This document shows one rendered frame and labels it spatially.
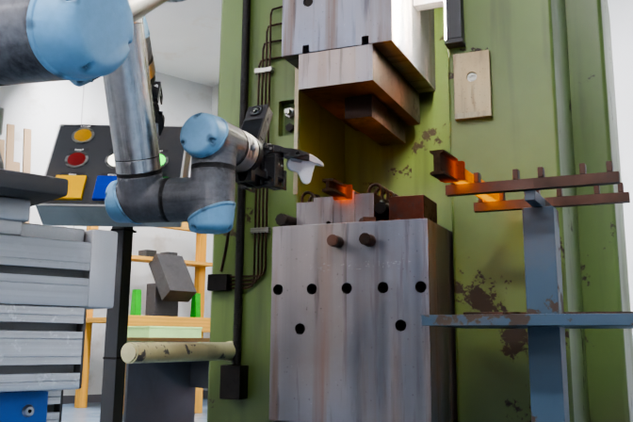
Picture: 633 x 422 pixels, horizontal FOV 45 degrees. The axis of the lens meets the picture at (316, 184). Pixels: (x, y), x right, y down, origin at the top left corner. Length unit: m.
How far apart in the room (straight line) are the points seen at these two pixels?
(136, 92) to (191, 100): 8.30
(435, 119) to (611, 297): 0.70
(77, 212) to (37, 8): 1.14
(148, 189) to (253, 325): 0.85
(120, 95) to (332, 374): 0.81
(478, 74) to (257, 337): 0.88
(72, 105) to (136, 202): 7.50
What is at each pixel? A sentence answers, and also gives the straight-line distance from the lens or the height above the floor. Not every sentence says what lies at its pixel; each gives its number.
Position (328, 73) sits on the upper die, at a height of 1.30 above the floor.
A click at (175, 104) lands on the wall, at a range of 9.45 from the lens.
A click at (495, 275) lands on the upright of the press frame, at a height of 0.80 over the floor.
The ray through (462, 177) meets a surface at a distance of 1.44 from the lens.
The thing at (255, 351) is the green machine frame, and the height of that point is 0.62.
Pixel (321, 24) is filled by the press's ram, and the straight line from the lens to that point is 2.00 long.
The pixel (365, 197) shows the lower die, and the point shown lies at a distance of 1.83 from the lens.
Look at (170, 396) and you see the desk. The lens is 5.90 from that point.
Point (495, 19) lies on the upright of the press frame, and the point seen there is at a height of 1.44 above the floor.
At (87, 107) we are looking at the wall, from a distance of 8.87.
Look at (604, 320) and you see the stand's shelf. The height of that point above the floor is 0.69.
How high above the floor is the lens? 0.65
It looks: 11 degrees up
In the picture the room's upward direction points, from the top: 1 degrees clockwise
